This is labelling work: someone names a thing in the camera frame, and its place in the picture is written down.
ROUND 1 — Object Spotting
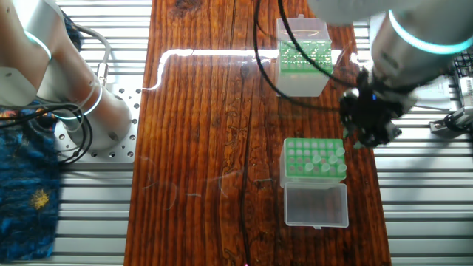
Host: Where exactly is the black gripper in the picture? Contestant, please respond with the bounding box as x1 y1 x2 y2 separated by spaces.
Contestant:
338 68 406 150

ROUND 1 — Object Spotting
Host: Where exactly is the tall green pipette tip holder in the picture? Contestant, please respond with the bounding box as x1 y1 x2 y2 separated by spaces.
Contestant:
279 137 350 229

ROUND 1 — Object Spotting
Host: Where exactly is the black keyboard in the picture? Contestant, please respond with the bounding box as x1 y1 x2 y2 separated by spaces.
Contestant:
455 58 473 78

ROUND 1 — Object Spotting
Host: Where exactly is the brown wooden board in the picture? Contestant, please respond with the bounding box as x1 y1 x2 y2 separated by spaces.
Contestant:
124 0 392 266

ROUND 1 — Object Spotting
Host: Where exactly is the blue patterned cloth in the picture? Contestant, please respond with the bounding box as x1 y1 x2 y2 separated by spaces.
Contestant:
0 96 64 259

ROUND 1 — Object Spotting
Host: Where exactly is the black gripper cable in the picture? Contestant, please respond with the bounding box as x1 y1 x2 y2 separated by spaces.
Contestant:
251 0 355 103

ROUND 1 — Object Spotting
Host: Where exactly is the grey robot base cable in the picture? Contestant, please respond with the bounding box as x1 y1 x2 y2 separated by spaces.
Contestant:
70 26 113 97

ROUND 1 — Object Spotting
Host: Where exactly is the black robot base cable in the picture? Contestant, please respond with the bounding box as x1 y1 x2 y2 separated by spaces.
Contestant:
30 103 91 165

